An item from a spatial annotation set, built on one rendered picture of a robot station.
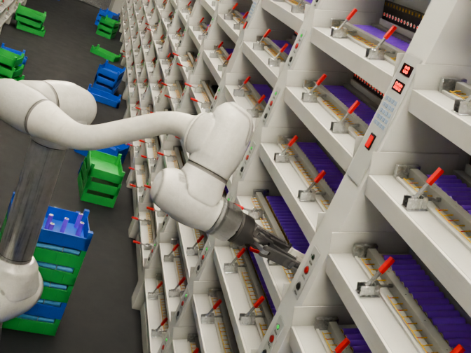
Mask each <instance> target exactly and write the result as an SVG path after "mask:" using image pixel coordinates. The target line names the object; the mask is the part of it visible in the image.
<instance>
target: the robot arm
mask: <svg viewBox="0 0 471 353"><path fill-rule="evenodd" d="M96 113H97V104H96V101H95V98H94V97H93V96H92V95H91V94H90V93H89V92H88V91H87V90H85V89H84V88H82V87H80V86H78V85H76V84H74V83H71V82H67V81H56V80H44V81H26V80H20V81H16V80H13V79H11V78H2V79H0V119H1V120H2V121H3V122H5V123H7V124H8V125H10V126H11V127H14V128H15V129H16V130H19V131H21V132H24V133H27V134H29V135H30V137H31V138H32V139H31V141H30V144H29V148H28V152H27V155H26V158H25V162H24V165H23V168H22V172H21V175H20V179H19V182H18V186H17V188H16V192H15V195H14V198H13V202H12V205H11V210H10V212H9V215H8V219H7V222H6V226H5V228H4V233H3V235H2V238H1V243H0V323H3V322H5V321H8V320H10V319H13V318H15V317H18V316H20V315H21V314H24V313H25V312H27V311H28V310H30V309H31V308H32V307H34V306H35V305H36V303H37V302H38V301H39V299H40V297H41V295H42V293H43V278H42V276H41V273H40V272H39V266H38V263H37V262H36V259H35V258H34V257H33V255H34V250H35V248H36V244H37V242H38V238H39V235H40V232H41V229H42V225H43V222H44V219H45V217H46V212H47V210H48V206H49V204H50V199H51V197H52V194H53V191H54V187H55V184H56V181H57V178H58V174H59V172H60V168H61V166H62V161H63V159H64V155H65V153H66V150H67V149H69V148H71V149H75V150H80V151H94V150H100V149H104V148H110V147H113V146H118V145H121V144H127V143H130V142H133V141H138V140H141V139H146V138H149V137H155V136H158V135H163V134H171V135H174V136H176V137H179V138H180V139H181V140H182V141H183V142H184V150H185V151H186V152H187V153H189V155H190V157H189V159H188V161H187V162H186V164H185V165H184V166H183V168H182V169H181V170H180V169H177V168H166V169H162V170H161V171H160V172H159V173H157V175H156V178H155V179H154V180H153V183H152V185H151V189H150V197H151V200H152V201H153V203H154V204H155V205H156V206H157V207H159V208H160V209H161V210H163V211H164V212H165V213H166V214H167V215H168V216H170V217H171V218H172V219H174V220H176V221H178V222H180V223H181V224H183V225H185V226H188V227H190V228H195V229H199V230H201V231H204V232H205V233H207V234H209V235H211V236H213V237H215V238H217V239H218V240H221V241H229V242H231V243H233V244H235V245H236V246H239V247H241V246H243V245H244V244H250V246H251V247H252V248H253V249H258V250H259V251H260V252H259V253H258V255H260V256H261V257H264V258H267V259H269V260H271V261H273V262H275V263H277V264H279V265H281V266H283V267H285V268H287V269H288V270H291V268H294V269H295V270H298V268H299V266H300V264H301V262H302V260H303V258H304V256H305V254H303V253H301V252H300V251H297V250H296V249H294V248H292V247H291V246H292V244H291V243H289V244H286V241H285V240H283V239H281V238H280V237H278V236H276V235H274V234H273V233H271V232H269V231H268V230H266V229H265V228H262V227H261V226H260V225H259V224H257V223H256V222H255V220H254V218H253V217H251V216H249V215H247V214H246V213H244V212H243V211H242V209H241V208H240V207H239V206H238V205H235V204H234V203H232V202H231V201H229V200H227V199H226V198H223V197H222V194H223V192H224V188H225V186H226V183H227V181H228V180H229V179H230V177H231V175H232V174H233V173H234V172H235V170H236V169H237V167H238V166H239V164H240V162H241V160H242V159H243V156H244V154H245V152H246V150H247V147H248V145H249V143H250V140H251V137H252V133H253V128H254V125H253V121H252V116H251V115H250V114H249V113H248V112H247V111H246V110H244V108H242V107H241V106H239V105H238V104H236V103H235V102H225V103H223V104H221V105H219V106H218V107H217V108H216V109H215V110H214V111H213V112H212V113H207V112H202V113H200V114H198V115H197V116H193V115H190V114H187V113H181V112H176V111H161V112H156V113H149V114H145V115H142V116H135V117H132V118H126V119H122V120H116V121H112V122H109V123H103V124H98V125H90V124H91V123H92V122H93V120H94V119H95V117H96ZM290 247H291V248H290Z"/></svg>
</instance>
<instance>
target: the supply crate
mask: <svg viewBox="0 0 471 353"><path fill-rule="evenodd" d="M14 195H15V192H13V195H12V198H11V201H10V204H9V206H8V213H7V219H8V215H9V212H10V210H11V205H12V202H13V198H14ZM89 213H90V210H89V209H84V211H83V217H82V219H81V221H82V222H84V226H83V229H82V231H81V235H80V237H79V236H76V235H75V234H76V231H77V229H78V228H75V227H74V224H75V223H76V219H77V216H78V215H79V213H78V212H73V211H69V210H66V209H60V208H57V207H51V206H48V210H47V212H46V217H45V219H44V222H43V225H42V229H41V232H40V235H39V238H38V242H44V243H48V244H54V245H57V246H61V247H67V248H71V249H77V250H81V251H87V250H88V247H89V245H90V241H91V239H92V237H93V231H90V228H89V223H88V215H89ZM49 214H53V215H54V217H53V220H52V222H53V223H54V224H55V225H54V228H53V230H48V229H45V228H44V227H45V224H46V221H47V219H48V215H49ZM65 217H67V218H68V219H69V221H68V224H67V227H66V229H65V232H64V233H61V232H60V229H61V227H62V223H63V221H64V218H65Z"/></svg>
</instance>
